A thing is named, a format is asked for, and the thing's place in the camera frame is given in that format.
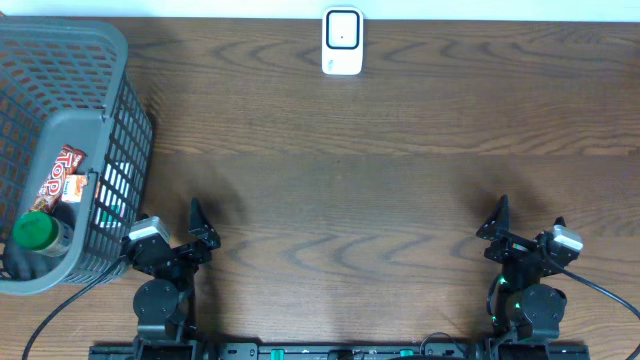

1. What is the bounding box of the white green carton box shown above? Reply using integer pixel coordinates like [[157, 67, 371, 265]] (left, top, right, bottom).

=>
[[95, 162, 133, 228]]

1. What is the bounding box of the orange tissue pack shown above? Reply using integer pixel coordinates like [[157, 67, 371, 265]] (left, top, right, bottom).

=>
[[61, 174, 88, 203]]

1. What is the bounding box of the green lid seasoning jar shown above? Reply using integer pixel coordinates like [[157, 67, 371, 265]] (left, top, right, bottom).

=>
[[12, 211, 73, 257]]

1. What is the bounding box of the red chocolate bar wrapper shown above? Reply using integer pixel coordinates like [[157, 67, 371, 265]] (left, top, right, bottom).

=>
[[29, 144, 87, 214]]

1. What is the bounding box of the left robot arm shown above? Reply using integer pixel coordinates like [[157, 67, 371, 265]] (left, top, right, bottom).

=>
[[122, 198, 221, 360]]

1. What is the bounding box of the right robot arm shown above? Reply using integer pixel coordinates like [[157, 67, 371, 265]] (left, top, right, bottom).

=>
[[476, 195, 567, 359]]

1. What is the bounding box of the white barcode scanner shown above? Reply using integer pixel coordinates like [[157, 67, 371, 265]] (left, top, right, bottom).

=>
[[321, 6, 364, 76]]

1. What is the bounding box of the grey plastic shopping basket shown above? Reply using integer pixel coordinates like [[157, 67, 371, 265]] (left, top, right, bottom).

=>
[[1, 17, 153, 296]]

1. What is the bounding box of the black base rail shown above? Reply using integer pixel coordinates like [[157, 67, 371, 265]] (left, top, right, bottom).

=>
[[88, 340, 591, 360]]

